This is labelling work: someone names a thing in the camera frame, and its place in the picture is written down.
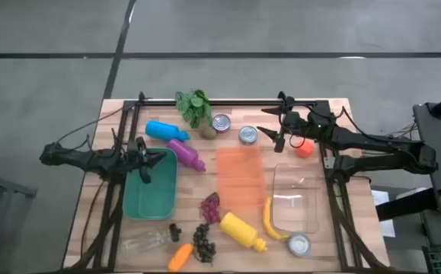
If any silver tin can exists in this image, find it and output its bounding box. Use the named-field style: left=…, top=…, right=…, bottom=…
left=238, top=125, right=259, bottom=146
left=286, top=231, right=312, bottom=258

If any orange translucent container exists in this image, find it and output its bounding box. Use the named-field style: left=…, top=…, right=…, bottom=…
left=216, top=146, right=269, bottom=210

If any brown cable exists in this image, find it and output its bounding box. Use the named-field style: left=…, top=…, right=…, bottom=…
left=79, top=181, right=105, bottom=248

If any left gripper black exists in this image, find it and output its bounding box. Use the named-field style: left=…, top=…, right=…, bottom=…
left=126, top=135, right=168, bottom=185

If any brown kiwi fruit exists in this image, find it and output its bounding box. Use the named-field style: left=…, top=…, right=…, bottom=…
left=200, top=125, right=218, bottom=140

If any white paper sheet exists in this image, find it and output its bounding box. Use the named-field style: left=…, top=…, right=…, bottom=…
left=370, top=189, right=396, bottom=239

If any clear bottle black cap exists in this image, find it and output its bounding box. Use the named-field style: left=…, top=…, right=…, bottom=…
left=120, top=223, right=183, bottom=256

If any dark toy grape bunch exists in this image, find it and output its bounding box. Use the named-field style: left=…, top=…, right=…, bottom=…
left=192, top=223, right=217, bottom=264

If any yellow toy banana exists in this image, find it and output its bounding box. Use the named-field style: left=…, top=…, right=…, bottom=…
left=262, top=196, right=290, bottom=241

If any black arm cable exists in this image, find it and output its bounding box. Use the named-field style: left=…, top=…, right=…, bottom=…
left=56, top=97, right=142, bottom=145
left=340, top=106, right=396, bottom=140

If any red toy grape bunch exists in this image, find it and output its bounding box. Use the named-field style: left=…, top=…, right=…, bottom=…
left=199, top=192, right=222, bottom=225

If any orange toy carrot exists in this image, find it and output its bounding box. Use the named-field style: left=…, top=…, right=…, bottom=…
left=167, top=243, right=194, bottom=272

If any black aluminium rig frame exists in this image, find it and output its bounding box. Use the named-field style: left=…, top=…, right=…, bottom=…
left=66, top=91, right=391, bottom=274

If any green striped leaf plant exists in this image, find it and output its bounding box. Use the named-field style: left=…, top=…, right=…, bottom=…
left=174, top=89, right=213, bottom=129

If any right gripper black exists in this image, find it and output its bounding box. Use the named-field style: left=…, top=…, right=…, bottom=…
left=257, top=91, right=322, bottom=153

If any tin can red label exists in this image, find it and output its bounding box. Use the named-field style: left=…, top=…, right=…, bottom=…
left=211, top=113, right=232, bottom=134

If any blue plastic bottle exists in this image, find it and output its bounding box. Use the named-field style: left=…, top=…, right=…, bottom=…
left=145, top=119, right=190, bottom=143

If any clear plastic container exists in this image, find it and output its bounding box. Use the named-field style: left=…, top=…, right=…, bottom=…
left=271, top=162, right=320, bottom=234

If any yellow plastic bottle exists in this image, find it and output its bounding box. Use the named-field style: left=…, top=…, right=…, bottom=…
left=219, top=212, right=269, bottom=253

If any teal plastic bin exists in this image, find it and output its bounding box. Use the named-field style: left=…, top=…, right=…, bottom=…
left=122, top=147, right=178, bottom=221

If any orange toy fruit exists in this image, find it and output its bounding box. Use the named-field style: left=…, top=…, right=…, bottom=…
left=295, top=139, right=315, bottom=159

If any purple plastic bottle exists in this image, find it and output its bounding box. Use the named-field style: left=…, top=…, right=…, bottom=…
left=166, top=138, right=206, bottom=173

